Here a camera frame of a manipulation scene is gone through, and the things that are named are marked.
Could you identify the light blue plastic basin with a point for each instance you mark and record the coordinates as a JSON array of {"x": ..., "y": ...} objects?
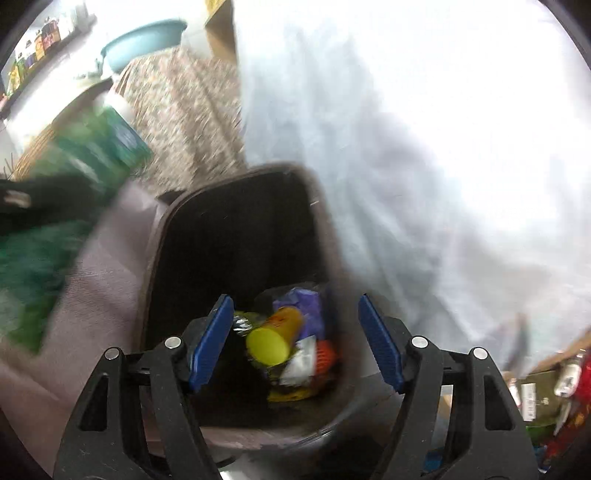
[{"x": 143, "y": 44}]

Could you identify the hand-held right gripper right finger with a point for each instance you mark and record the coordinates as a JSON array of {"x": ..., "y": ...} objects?
[{"x": 381, "y": 341}]

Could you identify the green and white carton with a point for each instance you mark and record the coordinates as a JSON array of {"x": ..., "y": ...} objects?
[{"x": 101, "y": 143}]

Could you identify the wooden cabinet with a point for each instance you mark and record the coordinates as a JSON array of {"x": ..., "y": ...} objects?
[{"x": 219, "y": 23}]

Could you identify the red plastic packaging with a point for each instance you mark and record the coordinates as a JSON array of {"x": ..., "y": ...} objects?
[{"x": 575, "y": 415}]

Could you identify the purple snack packet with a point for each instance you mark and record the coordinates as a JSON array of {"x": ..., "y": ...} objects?
[{"x": 304, "y": 309}]

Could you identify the row of condiment bottles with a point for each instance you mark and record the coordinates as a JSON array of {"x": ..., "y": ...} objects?
[{"x": 41, "y": 46}]

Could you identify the woven basket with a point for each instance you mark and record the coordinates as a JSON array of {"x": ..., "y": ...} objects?
[{"x": 39, "y": 152}]

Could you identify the dark brown trash bin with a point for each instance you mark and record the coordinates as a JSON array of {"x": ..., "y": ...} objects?
[{"x": 231, "y": 230}]

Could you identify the cardboard box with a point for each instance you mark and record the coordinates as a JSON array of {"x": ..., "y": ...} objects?
[{"x": 538, "y": 392}]

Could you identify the red foam fruit net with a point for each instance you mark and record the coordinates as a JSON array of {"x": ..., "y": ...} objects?
[{"x": 325, "y": 357}]

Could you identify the white tissue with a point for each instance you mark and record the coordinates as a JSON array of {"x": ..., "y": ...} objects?
[{"x": 300, "y": 360}]

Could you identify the white wrinkled cloth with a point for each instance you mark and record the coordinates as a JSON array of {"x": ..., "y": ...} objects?
[{"x": 415, "y": 161}]

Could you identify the floral cloth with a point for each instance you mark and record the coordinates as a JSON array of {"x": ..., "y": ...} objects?
[{"x": 184, "y": 120}]

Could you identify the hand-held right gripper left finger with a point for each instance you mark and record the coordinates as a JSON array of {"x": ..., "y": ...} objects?
[{"x": 212, "y": 341}]

